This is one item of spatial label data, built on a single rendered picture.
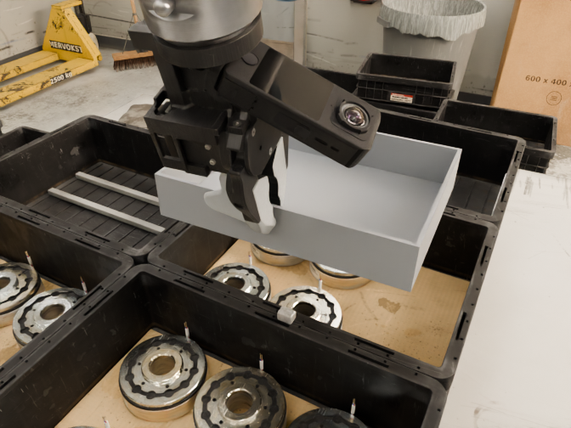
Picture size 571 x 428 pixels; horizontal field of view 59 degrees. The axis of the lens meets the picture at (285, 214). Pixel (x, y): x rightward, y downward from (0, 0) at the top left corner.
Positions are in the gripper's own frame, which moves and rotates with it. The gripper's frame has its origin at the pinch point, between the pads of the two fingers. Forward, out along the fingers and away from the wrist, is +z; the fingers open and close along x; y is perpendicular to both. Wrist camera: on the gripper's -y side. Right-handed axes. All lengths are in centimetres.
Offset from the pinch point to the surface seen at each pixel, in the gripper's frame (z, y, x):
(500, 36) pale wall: 140, -22, -268
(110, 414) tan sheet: 20.8, 16.5, 17.4
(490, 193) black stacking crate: 39, -22, -45
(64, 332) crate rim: 11.7, 21.5, 12.9
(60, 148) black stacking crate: 25, 57, -23
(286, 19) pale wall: 146, 117, -272
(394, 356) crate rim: 14.6, -13.0, 3.2
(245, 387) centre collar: 19.2, 2.2, 10.0
